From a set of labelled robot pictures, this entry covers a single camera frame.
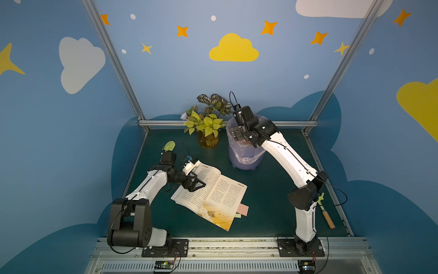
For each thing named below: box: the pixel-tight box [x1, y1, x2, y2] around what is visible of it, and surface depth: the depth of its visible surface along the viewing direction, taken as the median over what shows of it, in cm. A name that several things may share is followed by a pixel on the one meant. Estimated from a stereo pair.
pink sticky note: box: [236, 203, 250, 217], surface depth 88 cm
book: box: [170, 162, 249, 232], surface depth 90 cm
